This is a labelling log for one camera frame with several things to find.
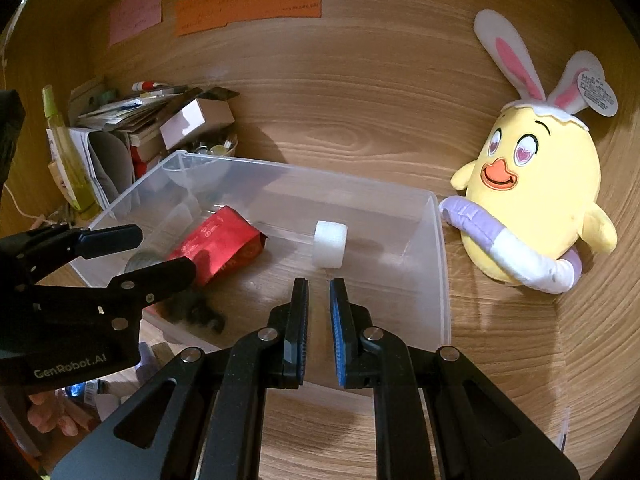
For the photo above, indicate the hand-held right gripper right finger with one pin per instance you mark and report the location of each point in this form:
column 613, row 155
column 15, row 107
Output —
column 337, row 332

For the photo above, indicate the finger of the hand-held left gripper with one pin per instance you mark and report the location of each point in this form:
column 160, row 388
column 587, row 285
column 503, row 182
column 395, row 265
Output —
column 107, row 239
column 160, row 275

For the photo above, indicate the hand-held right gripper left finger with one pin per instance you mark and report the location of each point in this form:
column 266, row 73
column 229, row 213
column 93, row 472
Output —
column 301, row 332

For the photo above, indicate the red foil packet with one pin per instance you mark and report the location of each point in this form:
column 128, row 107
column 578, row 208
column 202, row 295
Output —
column 215, row 240

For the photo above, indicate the clear plastic storage bin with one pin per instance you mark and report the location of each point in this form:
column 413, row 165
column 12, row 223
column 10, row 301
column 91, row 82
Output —
column 380, row 240

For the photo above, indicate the person's left hand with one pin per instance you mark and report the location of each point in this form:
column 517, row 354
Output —
column 50, row 415

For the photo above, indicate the silver round tin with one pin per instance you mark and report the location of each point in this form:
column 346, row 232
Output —
column 142, row 261

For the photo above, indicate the black fuzzy object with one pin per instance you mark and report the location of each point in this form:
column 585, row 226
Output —
column 197, row 310

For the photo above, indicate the green spray bottle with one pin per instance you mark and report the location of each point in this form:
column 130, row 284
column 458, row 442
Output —
column 70, row 170

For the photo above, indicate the white boxes pile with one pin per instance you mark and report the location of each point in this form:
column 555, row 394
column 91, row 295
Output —
column 102, row 155

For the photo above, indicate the red box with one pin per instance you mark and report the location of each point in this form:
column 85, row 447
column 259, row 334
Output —
column 145, row 162

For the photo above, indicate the white tape roll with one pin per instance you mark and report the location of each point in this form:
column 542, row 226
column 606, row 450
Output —
column 330, row 245

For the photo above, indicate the open cardboard box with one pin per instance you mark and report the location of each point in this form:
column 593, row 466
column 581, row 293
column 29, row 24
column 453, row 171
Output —
column 195, row 117

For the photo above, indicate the red and white marker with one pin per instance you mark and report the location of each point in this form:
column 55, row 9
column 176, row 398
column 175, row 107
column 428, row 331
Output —
column 150, row 85

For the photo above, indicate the pink paper note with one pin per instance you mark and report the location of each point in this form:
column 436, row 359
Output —
column 135, row 12

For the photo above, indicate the yellow chick plush toy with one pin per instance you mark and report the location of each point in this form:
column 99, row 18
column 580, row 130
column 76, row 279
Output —
column 540, row 200

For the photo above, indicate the orange paper note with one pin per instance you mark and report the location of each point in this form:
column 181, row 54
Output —
column 250, row 10

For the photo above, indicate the white hang tag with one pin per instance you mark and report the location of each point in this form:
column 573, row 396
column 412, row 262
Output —
column 597, row 92

